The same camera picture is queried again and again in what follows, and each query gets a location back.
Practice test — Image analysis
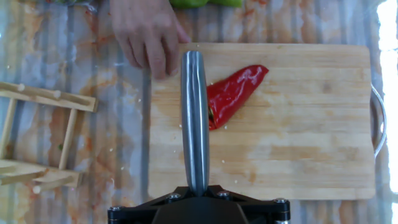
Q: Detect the wooden peg rack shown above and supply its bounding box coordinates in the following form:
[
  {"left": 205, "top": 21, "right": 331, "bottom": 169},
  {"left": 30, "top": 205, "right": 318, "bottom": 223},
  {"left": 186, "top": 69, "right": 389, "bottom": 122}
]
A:
[{"left": 0, "top": 81, "right": 99, "bottom": 195}]

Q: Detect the marble pattern plastic mat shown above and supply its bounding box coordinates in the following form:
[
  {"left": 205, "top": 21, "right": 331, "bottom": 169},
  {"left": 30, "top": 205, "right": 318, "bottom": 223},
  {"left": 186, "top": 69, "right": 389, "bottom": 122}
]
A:
[{"left": 0, "top": 0, "right": 398, "bottom": 224}]

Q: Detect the bare human hand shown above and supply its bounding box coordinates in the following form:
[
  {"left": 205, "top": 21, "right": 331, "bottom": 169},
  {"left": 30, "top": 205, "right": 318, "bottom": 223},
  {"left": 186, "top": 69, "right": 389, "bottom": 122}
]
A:
[{"left": 108, "top": 0, "right": 192, "bottom": 80}]

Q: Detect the large green pepper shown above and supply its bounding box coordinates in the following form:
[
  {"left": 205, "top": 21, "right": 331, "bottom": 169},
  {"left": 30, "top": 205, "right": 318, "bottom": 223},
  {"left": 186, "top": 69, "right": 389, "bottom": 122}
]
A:
[{"left": 169, "top": 0, "right": 243, "bottom": 9}]

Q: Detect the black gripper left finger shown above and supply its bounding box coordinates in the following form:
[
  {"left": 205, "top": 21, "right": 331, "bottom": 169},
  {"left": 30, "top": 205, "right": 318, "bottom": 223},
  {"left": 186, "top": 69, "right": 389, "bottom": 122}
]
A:
[{"left": 107, "top": 185, "right": 198, "bottom": 224}]

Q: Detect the metal plate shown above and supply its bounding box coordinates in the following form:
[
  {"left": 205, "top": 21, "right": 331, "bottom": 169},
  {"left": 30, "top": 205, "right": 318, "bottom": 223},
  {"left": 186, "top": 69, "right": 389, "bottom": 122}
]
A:
[{"left": 369, "top": 83, "right": 388, "bottom": 159}]

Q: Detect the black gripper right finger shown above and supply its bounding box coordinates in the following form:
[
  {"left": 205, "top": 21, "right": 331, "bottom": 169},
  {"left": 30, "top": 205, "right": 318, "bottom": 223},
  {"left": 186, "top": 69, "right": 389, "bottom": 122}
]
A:
[{"left": 206, "top": 185, "right": 291, "bottom": 224}]

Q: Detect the red pepper piece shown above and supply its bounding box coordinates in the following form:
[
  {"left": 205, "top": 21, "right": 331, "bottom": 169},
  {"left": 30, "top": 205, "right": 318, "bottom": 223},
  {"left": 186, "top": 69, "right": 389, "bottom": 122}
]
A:
[{"left": 206, "top": 64, "right": 270, "bottom": 131}]

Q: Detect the bamboo cutting board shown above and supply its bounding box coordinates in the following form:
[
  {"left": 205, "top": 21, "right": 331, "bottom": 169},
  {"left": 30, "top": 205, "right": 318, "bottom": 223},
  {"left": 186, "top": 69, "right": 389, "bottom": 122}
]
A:
[{"left": 147, "top": 42, "right": 376, "bottom": 200}]

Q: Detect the steel cleaver knife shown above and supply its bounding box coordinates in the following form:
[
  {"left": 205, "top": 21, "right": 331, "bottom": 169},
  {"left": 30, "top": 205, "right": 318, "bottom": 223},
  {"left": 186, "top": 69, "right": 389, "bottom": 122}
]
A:
[{"left": 180, "top": 50, "right": 211, "bottom": 197}]

